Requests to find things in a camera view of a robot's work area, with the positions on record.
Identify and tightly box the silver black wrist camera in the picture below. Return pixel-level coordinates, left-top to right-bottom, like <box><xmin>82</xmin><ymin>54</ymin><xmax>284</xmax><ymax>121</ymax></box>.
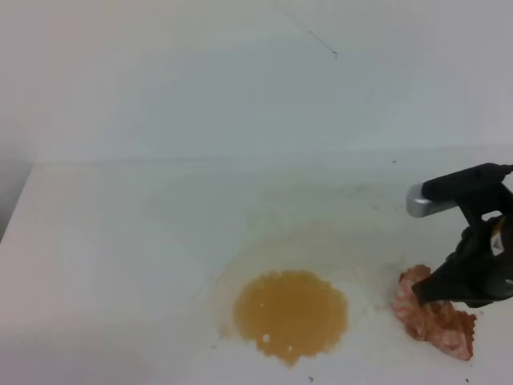
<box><xmin>406</xmin><ymin>163</ymin><xmax>512</xmax><ymax>218</ymax></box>

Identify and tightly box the large brown coffee puddle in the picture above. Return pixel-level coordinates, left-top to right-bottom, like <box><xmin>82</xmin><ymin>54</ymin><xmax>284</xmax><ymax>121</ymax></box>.
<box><xmin>232</xmin><ymin>270</ymin><xmax>349</xmax><ymax>367</ymax></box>

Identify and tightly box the stained pink white rag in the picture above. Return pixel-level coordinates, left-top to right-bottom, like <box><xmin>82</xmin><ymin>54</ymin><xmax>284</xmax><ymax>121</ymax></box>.
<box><xmin>391</xmin><ymin>265</ymin><xmax>477</xmax><ymax>361</ymax></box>

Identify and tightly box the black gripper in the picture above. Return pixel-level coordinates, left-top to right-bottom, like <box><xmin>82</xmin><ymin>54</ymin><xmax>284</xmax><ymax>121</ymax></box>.
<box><xmin>411</xmin><ymin>208</ymin><xmax>512</xmax><ymax>308</ymax></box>

